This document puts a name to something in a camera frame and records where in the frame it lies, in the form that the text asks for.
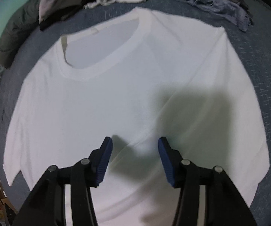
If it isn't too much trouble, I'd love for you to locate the dark grey rolled duvet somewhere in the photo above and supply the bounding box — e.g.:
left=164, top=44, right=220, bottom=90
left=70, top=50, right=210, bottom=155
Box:
left=0, top=0, right=40, bottom=68

